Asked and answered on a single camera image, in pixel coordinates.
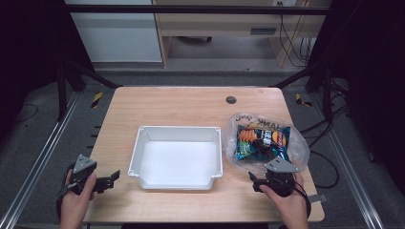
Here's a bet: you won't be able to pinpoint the blue chip packet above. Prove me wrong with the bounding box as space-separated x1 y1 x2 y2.
234 124 292 164

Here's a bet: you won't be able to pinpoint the right hand-held gripper cable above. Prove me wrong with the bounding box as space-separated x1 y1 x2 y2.
292 177 312 220

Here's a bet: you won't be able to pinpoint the white cabinet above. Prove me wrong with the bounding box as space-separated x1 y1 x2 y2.
64 0 163 64

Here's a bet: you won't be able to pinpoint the black floor cable bundle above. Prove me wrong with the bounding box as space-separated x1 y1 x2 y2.
299 77 352 189

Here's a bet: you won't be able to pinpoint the office chair base leg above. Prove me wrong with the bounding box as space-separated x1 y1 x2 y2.
174 35 213 45

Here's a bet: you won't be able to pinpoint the black horizontal frame bar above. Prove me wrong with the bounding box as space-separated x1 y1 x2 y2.
63 4 332 16

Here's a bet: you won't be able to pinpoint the black metal stand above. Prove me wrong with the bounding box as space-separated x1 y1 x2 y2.
272 61 335 124
56 58 123 122

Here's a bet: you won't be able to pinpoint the grey cable tag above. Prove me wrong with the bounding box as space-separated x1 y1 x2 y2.
307 194 330 204

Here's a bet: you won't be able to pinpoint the white plastic tray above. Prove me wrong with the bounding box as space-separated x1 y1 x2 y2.
127 125 224 191

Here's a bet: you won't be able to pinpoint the person's right hand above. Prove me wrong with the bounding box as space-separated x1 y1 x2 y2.
259 173 309 218

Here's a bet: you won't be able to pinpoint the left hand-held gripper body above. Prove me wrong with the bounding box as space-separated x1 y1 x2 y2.
67 154 99 196

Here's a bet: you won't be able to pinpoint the black hanging cables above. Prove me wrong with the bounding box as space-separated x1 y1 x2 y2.
277 1 314 68

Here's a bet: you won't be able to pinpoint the person's left hand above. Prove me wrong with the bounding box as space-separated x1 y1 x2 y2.
60 171 97 218

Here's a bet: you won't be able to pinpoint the left hand-held gripper cable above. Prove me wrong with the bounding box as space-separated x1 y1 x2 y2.
55 162 75 222

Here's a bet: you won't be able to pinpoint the hand-held gripper cable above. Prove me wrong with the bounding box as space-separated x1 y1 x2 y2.
55 162 75 222
292 177 312 220

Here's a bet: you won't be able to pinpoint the clear plastic bag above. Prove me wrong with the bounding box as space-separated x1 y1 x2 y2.
224 112 310 176

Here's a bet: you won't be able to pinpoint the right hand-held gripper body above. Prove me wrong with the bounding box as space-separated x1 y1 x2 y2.
265 156 300 198

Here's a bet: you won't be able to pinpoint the aluminium floor rail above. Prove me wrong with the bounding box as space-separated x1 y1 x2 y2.
0 91 82 229
309 92 386 229

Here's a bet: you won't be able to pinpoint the thin black floor cable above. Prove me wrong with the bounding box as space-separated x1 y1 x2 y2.
15 102 40 124

